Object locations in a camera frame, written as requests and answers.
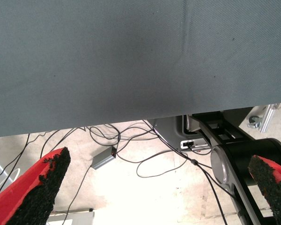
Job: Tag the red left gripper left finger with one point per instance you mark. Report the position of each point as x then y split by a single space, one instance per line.
25 199

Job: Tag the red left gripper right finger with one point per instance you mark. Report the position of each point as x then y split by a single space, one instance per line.
276 192

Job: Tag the white flat box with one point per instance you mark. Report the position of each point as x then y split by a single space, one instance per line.
79 218

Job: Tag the aluminium profile bar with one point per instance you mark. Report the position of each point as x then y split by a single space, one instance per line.
267 119

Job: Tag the black caster wheel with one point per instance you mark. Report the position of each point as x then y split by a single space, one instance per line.
254 120

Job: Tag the dark grey base housing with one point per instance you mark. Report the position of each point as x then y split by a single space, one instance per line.
168 131

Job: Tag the dark grey table cloth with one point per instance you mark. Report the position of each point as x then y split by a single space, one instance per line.
131 58

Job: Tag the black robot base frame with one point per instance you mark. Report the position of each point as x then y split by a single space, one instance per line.
236 150

